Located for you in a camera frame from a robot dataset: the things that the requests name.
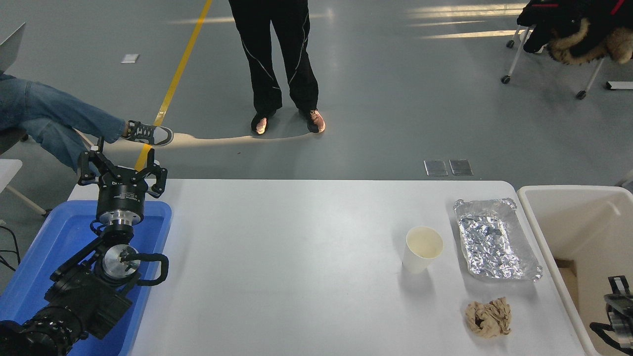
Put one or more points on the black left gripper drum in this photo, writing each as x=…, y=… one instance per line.
x=121, y=197

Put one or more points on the white paper cup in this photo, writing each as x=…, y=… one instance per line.
x=420, y=247

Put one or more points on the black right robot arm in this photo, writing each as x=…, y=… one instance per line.
x=618, y=316

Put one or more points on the seated person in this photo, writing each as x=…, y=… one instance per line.
x=44, y=113

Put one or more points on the blue plastic tray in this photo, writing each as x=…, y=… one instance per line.
x=59, y=237

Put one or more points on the small white side table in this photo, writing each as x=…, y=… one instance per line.
x=7, y=170

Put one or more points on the dark chair seat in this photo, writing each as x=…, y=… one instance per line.
x=10, y=138

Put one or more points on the standing person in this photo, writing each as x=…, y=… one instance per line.
x=267, y=49

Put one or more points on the metal floor plate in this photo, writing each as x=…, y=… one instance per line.
x=435, y=167
x=461, y=167

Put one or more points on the silver foil tray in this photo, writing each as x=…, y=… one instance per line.
x=494, y=242

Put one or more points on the crumpled tan paper ball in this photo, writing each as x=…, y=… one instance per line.
x=488, y=319

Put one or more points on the white wheeled chair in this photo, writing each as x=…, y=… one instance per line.
x=514, y=57

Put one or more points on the large pale bin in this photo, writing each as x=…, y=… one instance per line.
x=568, y=222

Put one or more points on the black coat with fur trim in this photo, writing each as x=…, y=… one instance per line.
x=573, y=29

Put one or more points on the white flat bar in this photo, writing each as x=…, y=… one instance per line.
x=620, y=85

